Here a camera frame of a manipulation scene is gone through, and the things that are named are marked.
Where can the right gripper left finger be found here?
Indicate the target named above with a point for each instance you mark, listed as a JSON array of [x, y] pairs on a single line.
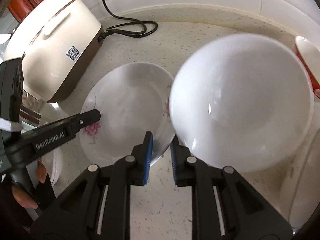
[[97, 204]]

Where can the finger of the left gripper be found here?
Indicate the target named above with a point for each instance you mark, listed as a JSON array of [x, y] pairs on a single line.
[[77, 122]]

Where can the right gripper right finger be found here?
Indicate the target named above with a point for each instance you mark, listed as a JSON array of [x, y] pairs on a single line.
[[224, 204]]

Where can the floral plate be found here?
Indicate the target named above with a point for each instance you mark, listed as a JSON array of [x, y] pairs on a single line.
[[132, 99], [52, 161]]

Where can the plain white bowl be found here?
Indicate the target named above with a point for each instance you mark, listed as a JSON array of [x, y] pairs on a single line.
[[243, 100]]

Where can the left hand in glove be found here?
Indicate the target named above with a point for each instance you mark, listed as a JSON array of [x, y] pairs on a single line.
[[19, 192]]

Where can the gold rimmed white bowl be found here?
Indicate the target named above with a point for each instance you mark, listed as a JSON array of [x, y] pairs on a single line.
[[299, 195]]

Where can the cream electric rice cooker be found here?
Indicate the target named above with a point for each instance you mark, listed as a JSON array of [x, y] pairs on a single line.
[[56, 42]]

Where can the red and white bowl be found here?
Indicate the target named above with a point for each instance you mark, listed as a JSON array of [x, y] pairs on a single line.
[[308, 54]]

